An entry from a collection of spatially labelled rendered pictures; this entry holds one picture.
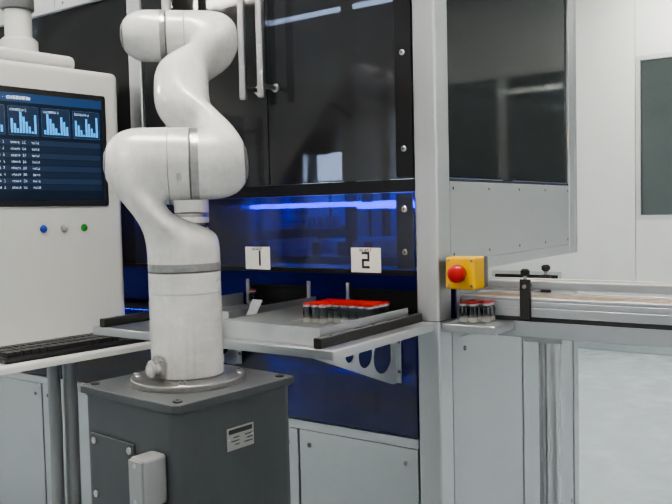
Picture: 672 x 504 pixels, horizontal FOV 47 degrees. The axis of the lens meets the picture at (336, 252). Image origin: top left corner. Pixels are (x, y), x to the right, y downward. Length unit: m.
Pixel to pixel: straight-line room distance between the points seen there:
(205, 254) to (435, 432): 0.80
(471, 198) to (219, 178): 0.83
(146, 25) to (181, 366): 0.68
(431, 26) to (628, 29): 4.75
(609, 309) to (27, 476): 2.08
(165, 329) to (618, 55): 5.51
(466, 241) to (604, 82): 4.66
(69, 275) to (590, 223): 4.84
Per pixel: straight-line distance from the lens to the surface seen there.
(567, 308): 1.79
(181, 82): 1.43
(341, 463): 2.02
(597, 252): 6.44
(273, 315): 1.80
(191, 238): 1.27
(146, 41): 1.60
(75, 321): 2.28
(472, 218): 1.94
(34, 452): 2.97
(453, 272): 1.72
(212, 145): 1.28
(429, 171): 1.78
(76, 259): 2.27
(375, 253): 1.86
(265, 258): 2.06
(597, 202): 6.43
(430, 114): 1.79
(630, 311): 1.75
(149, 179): 1.27
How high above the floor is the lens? 1.14
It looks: 3 degrees down
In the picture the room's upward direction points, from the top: 1 degrees counter-clockwise
